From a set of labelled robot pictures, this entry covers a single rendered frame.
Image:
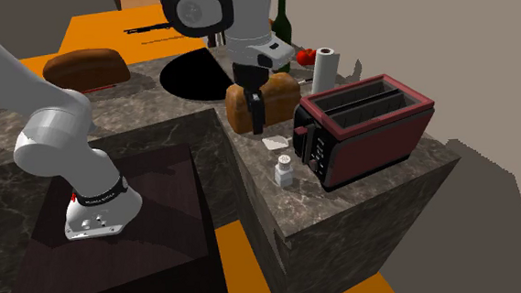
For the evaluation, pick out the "green wine bottle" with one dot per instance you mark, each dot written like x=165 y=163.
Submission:
x=283 y=26

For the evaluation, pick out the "dark brown bread loaf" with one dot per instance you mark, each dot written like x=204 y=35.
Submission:
x=84 y=69

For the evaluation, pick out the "red and black toaster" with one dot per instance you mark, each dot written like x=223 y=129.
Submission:
x=367 y=136

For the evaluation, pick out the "red tomato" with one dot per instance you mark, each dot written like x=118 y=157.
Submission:
x=306 y=56

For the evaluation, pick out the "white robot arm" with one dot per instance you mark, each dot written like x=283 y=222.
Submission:
x=53 y=123

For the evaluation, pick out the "white paper towel roll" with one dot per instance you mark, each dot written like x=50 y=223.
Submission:
x=326 y=71

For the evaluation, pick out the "dark robot stand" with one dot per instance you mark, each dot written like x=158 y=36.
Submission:
x=128 y=264

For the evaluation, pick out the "light brown bread loaf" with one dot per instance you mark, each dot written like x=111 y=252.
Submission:
x=280 y=98

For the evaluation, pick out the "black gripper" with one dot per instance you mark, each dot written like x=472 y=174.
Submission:
x=250 y=77

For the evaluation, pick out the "white salt shaker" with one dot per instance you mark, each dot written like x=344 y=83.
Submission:
x=284 y=171

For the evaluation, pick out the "small flat white block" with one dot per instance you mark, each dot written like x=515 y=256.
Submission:
x=276 y=142

